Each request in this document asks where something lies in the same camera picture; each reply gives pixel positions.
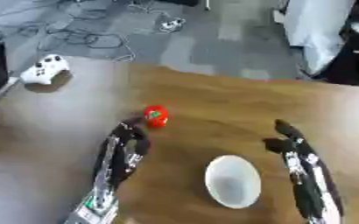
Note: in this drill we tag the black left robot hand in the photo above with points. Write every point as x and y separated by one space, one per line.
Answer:
129 137

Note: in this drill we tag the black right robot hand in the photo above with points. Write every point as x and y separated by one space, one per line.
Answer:
289 137

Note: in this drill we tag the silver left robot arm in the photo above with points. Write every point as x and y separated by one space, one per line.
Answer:
97 204

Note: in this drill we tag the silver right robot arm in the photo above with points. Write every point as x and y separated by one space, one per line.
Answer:
313 186

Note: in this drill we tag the red toy strawberry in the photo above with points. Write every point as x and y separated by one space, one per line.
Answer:
156 115

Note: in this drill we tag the white bowl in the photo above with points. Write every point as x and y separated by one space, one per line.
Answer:
233 181

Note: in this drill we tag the black bag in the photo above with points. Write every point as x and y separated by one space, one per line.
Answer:
352 55

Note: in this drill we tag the white game controller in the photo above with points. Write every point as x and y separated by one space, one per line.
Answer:
44 70

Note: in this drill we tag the white draped cloth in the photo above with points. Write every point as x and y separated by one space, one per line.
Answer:
318 29

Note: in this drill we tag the white power strip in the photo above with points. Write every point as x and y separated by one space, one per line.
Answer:
171 24

